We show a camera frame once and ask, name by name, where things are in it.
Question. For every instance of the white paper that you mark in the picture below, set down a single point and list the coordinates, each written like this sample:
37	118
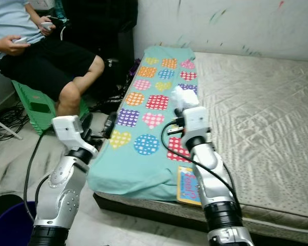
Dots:
186	101

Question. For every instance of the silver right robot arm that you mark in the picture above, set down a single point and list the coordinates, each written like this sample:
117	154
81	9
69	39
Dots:
218	174

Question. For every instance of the black bulky bag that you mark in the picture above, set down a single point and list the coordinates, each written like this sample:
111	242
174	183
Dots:
102	25

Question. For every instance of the green plastic stool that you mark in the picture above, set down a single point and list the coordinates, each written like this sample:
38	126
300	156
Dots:
36	107

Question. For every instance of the colourful book with yellow border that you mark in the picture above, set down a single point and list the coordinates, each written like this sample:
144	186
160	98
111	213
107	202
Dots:
187	187

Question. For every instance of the person's left forearm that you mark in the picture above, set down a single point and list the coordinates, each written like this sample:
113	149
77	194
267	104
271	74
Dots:
33	14

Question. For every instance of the white handheld controller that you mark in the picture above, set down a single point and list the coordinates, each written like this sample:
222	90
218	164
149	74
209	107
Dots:
47	25
20	40

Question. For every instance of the person's right hand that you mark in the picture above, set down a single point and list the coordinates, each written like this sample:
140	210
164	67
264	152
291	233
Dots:
17	49

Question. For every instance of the person in black shorts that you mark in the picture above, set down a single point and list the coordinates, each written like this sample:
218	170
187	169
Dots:
41	64

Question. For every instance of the teal bottle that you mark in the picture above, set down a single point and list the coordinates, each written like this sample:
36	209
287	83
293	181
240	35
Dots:
60	8

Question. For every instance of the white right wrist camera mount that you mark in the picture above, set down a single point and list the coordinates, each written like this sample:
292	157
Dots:
197	120

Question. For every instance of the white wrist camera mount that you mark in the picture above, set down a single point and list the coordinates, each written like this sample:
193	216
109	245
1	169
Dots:
69	133
197	120

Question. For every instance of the white metal frame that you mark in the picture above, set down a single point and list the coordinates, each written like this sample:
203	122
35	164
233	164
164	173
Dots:
2	128

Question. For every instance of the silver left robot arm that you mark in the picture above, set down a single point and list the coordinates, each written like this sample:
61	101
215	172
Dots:
64	195

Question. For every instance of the dark bed base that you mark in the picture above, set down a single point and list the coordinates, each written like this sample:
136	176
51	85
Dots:
138	207

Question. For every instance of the teal blanket with colourful shapes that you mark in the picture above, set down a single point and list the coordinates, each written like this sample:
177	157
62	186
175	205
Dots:
123	174

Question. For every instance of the purple plastic bucket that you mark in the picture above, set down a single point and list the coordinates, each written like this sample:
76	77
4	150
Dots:
10	228

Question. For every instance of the white quilted mattress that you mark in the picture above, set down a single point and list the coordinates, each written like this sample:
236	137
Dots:
267	128

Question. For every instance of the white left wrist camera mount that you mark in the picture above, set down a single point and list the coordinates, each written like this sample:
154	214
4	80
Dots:
69	133

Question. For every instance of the grey standing fan black base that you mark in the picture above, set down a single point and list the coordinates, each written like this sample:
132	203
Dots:
2	205

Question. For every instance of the person's left hand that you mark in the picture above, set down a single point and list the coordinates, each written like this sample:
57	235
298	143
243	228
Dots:
47	33

